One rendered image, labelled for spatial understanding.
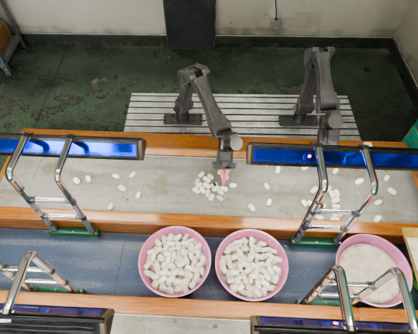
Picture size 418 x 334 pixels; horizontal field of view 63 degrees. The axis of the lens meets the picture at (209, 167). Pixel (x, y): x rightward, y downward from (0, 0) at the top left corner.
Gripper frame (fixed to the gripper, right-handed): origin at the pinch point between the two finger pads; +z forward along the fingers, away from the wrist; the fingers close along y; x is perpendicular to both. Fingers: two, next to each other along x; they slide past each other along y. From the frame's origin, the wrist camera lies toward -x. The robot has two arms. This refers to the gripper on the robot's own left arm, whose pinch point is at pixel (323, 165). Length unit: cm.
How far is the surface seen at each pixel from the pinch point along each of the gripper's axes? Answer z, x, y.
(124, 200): 18, -1, -81
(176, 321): 52, -31, -55
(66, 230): 30, -8, -103
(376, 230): 23.7, -9.1, 19.4
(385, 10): -121, 169, 95
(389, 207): 16.3, 0.7, 28.6
